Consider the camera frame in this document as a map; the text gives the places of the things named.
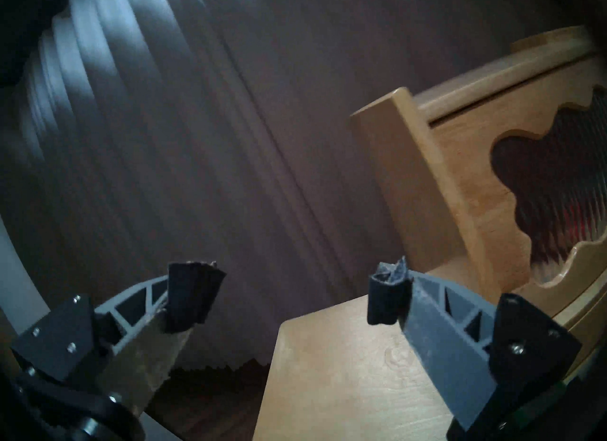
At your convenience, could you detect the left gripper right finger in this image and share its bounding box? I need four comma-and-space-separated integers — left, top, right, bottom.
367, 256, 584, 432

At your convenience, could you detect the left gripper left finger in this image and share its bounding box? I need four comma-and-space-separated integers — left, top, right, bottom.
9, 261, 227, 418

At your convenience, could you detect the orange and red towel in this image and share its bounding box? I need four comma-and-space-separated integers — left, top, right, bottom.
560, 193, 607, 237

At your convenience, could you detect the light wooden cabinet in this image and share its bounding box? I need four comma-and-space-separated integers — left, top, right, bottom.
350, 25, 607, 384

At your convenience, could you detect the grey pleated curtain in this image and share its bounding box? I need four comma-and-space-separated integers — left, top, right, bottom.
0, 0, 607, 374

